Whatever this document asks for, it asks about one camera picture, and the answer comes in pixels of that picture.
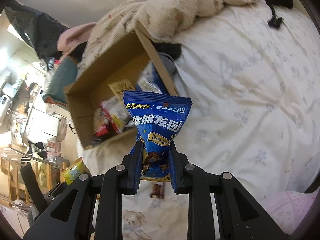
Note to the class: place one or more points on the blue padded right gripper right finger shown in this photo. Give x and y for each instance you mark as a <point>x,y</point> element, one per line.
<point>175,169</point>

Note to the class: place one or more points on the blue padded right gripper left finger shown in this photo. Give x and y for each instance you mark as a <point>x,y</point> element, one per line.
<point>135,168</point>

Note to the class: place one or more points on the dark chocolate bar wrapper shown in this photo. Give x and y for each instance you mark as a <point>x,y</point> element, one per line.
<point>157,190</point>

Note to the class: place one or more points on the blue noodle snack bag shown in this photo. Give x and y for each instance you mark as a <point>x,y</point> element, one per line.
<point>158,119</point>

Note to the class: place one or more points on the red white snack bag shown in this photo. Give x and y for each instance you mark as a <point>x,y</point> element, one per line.
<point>116,112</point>

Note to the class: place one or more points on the orange snack packet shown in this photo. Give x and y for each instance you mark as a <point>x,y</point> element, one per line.
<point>118,88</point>

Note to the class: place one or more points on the white blue snack bag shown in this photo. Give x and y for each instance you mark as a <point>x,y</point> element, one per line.
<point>149,80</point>

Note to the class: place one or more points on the yellow snack bag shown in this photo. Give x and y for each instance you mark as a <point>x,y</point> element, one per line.
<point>72,172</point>

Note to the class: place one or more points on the red white small packet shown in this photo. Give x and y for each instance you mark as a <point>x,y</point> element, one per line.
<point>100,123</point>

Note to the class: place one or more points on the wooden drying rack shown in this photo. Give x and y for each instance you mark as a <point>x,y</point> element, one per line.
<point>48,173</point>

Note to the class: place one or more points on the brown cardboard box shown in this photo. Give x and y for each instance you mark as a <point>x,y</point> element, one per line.
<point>116,70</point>

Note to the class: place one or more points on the teal cushion chair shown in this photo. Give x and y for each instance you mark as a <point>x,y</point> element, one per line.
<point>64,75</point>

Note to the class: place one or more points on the black sock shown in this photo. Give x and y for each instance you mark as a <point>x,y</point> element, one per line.
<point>172,49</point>

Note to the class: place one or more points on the pink pillow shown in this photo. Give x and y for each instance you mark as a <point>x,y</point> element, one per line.
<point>288,208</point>

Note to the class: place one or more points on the beige checkered quilt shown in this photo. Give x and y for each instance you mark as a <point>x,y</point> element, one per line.
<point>161,18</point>

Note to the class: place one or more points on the black plastic bag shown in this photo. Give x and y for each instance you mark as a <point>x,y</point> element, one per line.
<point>37,29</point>

